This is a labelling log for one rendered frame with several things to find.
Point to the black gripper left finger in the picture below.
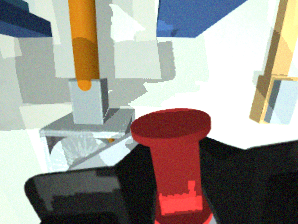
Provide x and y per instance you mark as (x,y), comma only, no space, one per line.
(127,188)

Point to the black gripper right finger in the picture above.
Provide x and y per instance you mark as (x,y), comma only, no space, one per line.
(234,180)

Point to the clear-panelled rack with blue frame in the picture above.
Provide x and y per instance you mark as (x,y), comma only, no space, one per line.
(28,5)

